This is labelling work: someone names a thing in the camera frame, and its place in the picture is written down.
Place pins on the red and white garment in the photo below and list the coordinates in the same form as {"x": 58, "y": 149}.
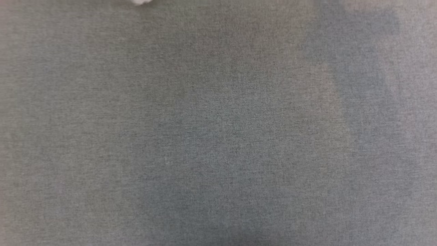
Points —
{"x": 140, "y": 1}

